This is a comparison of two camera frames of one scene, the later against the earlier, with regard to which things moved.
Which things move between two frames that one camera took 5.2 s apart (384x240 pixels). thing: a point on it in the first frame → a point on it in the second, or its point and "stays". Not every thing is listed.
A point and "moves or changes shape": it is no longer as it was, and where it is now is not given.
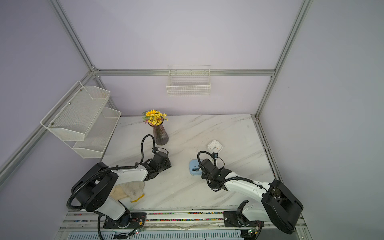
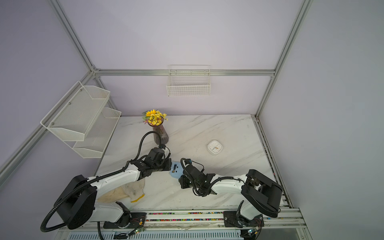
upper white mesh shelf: x=73 y=116 stays
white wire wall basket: x=189 y=80 stays
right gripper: x=204 y=175 → x=184 y=182
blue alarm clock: x=194 y=168 moves or changes shape
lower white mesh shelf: x=97 y=138 stays
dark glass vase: x=160 y=134 stays
